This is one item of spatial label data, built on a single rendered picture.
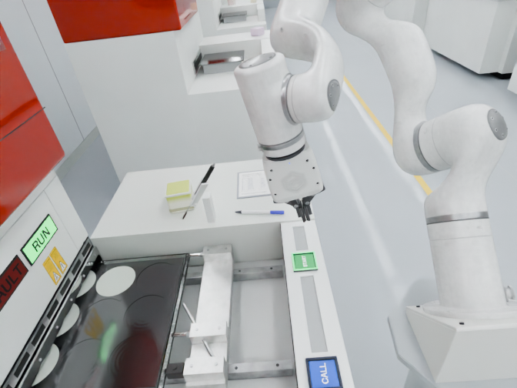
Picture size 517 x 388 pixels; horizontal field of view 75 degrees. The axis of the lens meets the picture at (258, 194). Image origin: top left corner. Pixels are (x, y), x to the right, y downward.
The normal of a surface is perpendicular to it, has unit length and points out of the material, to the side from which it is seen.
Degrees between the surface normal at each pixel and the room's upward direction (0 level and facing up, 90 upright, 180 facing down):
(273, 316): 0
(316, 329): 0
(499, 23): 90
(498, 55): 90
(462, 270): 52
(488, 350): 90
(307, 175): 89
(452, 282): 65
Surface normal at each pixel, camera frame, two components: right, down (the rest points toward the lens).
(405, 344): -0.11, -0.81
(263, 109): -0.30, 0.63
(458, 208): -0.37, -0.14
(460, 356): 0.02, 0.58
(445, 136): -0.88, 0.03
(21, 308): 0.99, -0.09
